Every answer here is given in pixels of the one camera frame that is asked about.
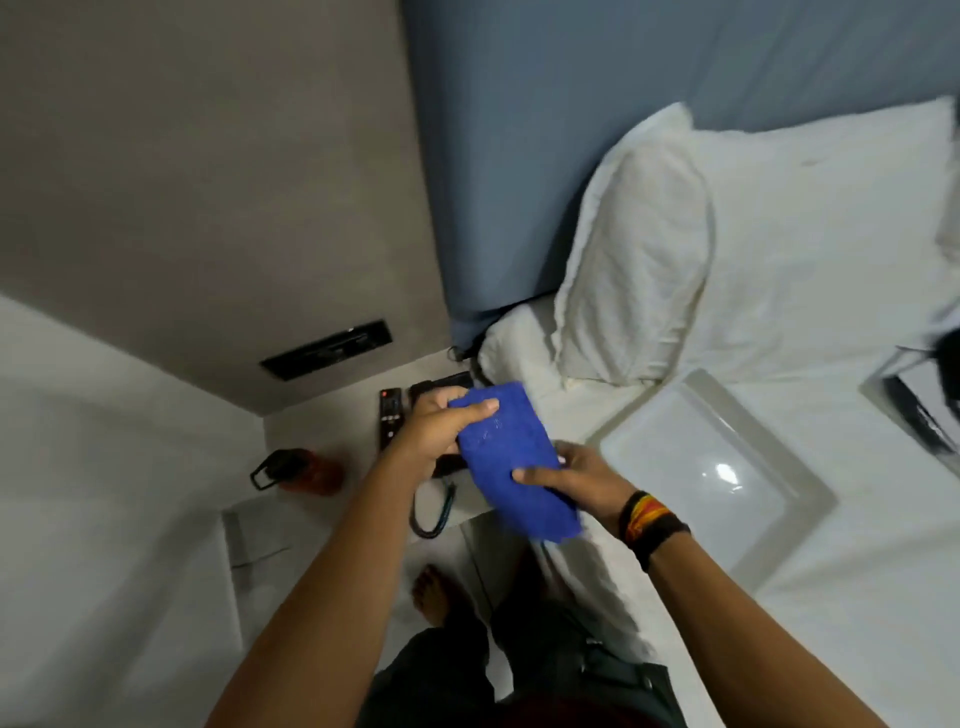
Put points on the person's left hand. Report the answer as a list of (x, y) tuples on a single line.
[(421, 435)]

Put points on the person's right hand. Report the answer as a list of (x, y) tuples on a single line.
[(589, 480)]

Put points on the person's left thumb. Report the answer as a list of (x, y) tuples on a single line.
[(474, 407)]

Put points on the person's right thumb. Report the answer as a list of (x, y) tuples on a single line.
[(540, 477)]

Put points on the blue cloth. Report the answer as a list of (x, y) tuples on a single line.
[(510, 457)]

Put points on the person's left forearm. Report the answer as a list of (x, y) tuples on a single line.
[(322, 600)]

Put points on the person's right forearm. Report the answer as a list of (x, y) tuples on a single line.
[(750, 637)]

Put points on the black telephone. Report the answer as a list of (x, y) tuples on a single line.
[(435, 388)]

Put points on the black remote control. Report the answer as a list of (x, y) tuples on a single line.
[(391, 420)]

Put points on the black orange yellow wristband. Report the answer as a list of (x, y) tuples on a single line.
[(643, 515)]

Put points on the person's bare foot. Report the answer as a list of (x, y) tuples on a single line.
[(433, 596)]

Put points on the white rectangular tray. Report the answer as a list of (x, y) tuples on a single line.
[(892, 397), (705, 465)]

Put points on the red water bottle black lid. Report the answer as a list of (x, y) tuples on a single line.
[(300, 471)]

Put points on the person's dark trousers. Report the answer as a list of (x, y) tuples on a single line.
[(540, 667)]

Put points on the white pillow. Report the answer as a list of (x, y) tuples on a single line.
[(637, 262), (817, 240)]

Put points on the blue padded headboard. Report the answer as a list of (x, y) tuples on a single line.
[(540, 112)]

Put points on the bed with white sheet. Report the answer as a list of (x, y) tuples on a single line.
[(862, 570)]

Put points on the black flat object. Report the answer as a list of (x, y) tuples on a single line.
[(915, 412)]

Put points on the black wall socket panel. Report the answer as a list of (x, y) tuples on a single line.
[(326, 350)]

